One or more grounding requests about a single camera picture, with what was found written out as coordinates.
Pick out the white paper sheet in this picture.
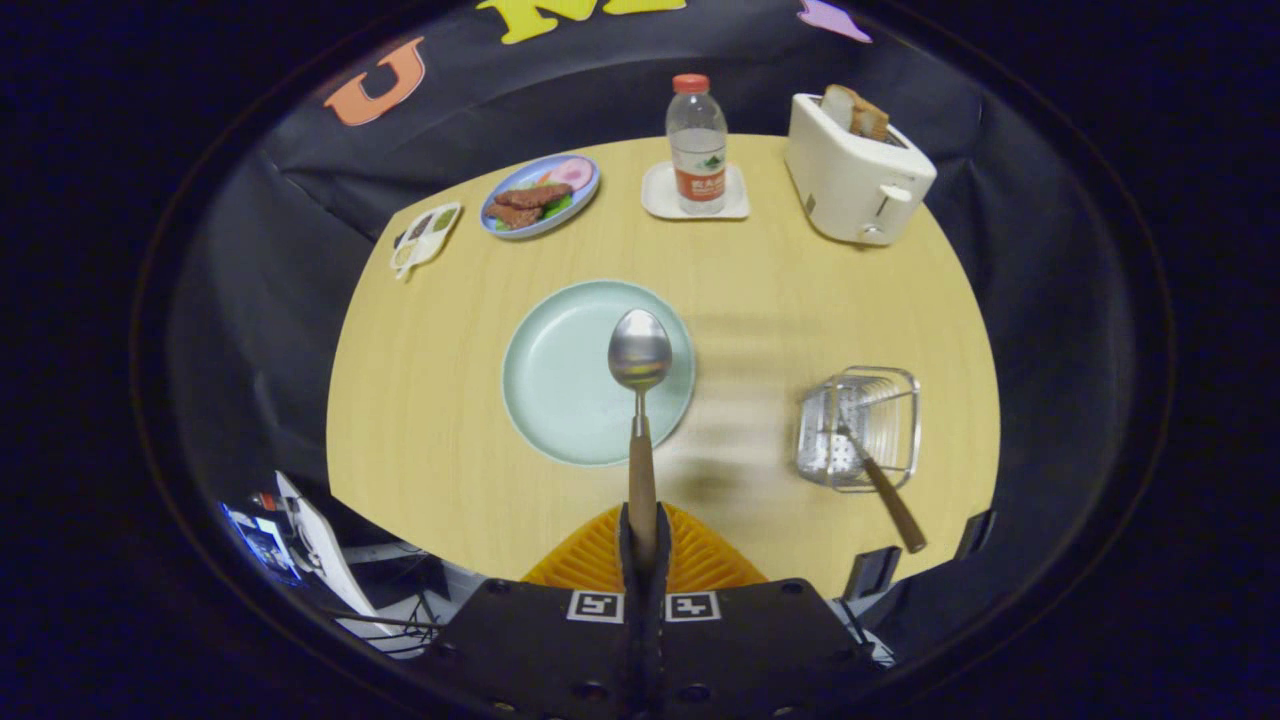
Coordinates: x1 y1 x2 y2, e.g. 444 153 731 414
275 470 401 638

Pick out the white toaster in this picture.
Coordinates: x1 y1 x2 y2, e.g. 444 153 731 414
784 92 939 247

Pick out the small white sectioned dish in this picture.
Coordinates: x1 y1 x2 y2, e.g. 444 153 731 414
389 202 463 282

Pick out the clear water bottle red cap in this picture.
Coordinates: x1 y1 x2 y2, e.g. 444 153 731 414
665 73 729 216

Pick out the blue plate with food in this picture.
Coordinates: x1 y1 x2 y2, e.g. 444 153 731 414
479 153 601 240

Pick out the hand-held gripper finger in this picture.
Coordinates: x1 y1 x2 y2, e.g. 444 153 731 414
425 502 642 720
641 502 881 720

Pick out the metal wire basket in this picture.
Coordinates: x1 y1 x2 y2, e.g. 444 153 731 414
795 365 922 493

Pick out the spoon with wooden handle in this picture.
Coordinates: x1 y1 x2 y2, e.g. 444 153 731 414
607 308 673 566

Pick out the black table clamp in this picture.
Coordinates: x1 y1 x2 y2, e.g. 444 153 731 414
955 508 998 561
842 545 903 603

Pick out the white square coaster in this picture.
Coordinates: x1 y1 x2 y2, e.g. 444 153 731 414
641 161 751 221

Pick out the mint green plate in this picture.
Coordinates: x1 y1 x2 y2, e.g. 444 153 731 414
501 279 697 468

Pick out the black backdrop cloth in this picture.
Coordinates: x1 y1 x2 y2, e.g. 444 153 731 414
165 0 1141 651

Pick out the fork with wooden handle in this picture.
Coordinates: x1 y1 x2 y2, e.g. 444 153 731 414
835 400 929 554

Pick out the blue printed box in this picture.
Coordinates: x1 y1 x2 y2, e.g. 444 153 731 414
222 503 301 586

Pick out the black cable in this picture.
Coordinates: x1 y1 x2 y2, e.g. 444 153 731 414
330 608 443 635

